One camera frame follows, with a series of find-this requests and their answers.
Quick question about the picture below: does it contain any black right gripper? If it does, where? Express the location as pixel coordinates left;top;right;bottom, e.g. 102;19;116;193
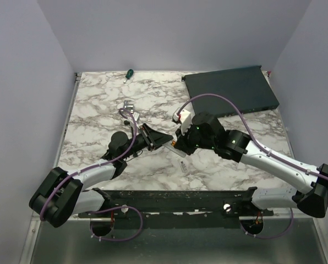
174;121;215;155

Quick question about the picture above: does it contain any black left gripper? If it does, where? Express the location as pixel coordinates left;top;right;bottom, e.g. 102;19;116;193
122;123;173;160

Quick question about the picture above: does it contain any white remote control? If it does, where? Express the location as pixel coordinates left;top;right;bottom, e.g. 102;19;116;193
163;140;186;158

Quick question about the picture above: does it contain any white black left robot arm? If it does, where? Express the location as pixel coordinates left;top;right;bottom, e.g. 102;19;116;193
29;124;173;228

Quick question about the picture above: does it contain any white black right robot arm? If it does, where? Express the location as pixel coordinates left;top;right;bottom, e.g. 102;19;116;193
173;111;328;218

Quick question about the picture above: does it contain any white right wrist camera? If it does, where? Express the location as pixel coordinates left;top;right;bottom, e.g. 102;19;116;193
172;108;192;135

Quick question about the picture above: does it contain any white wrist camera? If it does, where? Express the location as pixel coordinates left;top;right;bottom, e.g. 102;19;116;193
129;111;140;128
172;108;192;135

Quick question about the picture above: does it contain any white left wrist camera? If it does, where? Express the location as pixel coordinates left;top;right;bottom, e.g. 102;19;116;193
129;111;140;128

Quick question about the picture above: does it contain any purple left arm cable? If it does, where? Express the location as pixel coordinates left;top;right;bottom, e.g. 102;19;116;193
40;108;140;222

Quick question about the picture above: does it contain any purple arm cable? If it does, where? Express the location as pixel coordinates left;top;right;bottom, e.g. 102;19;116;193
174;93;328;239
40;108;140;222

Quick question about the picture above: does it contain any silver metal bracket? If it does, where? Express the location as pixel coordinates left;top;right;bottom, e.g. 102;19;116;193
119;100;134;114

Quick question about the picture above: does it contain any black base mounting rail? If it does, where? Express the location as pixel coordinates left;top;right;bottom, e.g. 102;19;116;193
75;188;273;229

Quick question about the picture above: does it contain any green handled screwdriver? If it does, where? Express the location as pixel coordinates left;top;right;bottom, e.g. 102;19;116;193
124;69;134;83

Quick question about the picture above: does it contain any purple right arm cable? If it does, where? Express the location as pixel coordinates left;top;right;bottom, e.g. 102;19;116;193
174;93;328;239

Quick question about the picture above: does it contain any aluminium front rail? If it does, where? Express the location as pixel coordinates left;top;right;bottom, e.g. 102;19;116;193
69;208;311;221

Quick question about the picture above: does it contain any aluminium rail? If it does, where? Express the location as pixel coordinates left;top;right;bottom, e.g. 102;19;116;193
51;72;83;169
69;208;311;221

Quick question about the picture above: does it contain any dark flat network switch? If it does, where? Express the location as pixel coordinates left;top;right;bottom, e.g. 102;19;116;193
182;65;280;114

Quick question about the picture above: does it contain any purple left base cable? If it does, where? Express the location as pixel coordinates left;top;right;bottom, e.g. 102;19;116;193
89;206;144;243

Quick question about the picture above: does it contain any aluminium left side rail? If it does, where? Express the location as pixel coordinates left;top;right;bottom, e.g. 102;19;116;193
51;72;83;169

